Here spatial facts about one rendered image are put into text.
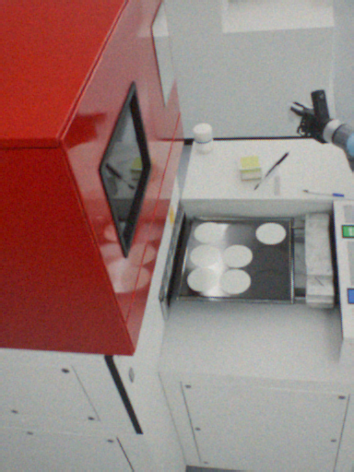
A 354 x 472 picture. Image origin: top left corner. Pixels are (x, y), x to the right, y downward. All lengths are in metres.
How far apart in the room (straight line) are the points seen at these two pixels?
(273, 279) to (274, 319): 0.12
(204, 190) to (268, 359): 0.66
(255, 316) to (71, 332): 0.74
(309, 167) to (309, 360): 0.73
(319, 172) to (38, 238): 1.27
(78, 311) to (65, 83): 0.46
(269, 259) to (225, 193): 0.31
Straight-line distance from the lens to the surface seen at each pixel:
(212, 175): 2.02
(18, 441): 1.85
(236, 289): 1.72
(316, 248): 1.86
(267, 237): 1.86
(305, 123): 1.88
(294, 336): 1.71
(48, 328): 1.21
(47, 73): 0.98
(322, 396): 1.71
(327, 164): 2.05
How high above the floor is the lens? 2.25
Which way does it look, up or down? 45 degrees down
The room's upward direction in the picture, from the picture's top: 11 degrees counter-clockwise
